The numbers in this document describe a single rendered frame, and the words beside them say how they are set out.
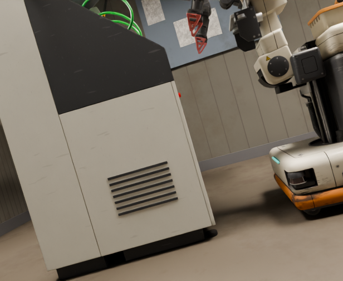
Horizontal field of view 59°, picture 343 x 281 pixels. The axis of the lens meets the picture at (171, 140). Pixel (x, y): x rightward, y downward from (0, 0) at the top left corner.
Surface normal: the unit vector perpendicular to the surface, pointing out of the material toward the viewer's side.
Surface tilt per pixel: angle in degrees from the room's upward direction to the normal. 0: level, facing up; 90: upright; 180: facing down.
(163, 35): 90
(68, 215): 90
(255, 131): 90
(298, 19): 90
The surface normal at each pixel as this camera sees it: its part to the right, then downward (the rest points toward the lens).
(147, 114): -0.02, 0.04
